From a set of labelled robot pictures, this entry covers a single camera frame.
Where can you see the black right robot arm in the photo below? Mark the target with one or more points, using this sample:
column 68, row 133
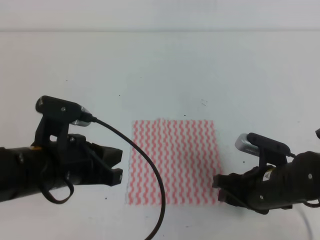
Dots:
column 305, row 170

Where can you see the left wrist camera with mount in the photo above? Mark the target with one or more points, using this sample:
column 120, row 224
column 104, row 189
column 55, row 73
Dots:
column 57, row 116

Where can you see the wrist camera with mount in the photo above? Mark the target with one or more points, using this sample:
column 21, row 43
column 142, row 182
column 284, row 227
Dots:
column 57, row 116
column 269, row 151

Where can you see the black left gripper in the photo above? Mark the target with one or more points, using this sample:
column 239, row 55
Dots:
column 83, row 163

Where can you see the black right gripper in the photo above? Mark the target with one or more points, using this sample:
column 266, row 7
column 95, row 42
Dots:
column 259, row 189

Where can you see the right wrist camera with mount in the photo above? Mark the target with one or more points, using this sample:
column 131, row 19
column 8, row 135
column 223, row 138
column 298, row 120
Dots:
column 269, row 151

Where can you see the pink white wavy towel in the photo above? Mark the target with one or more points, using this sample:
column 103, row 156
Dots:
column 186, row 154

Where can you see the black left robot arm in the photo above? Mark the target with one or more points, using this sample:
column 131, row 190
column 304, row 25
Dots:
column 31, row 170

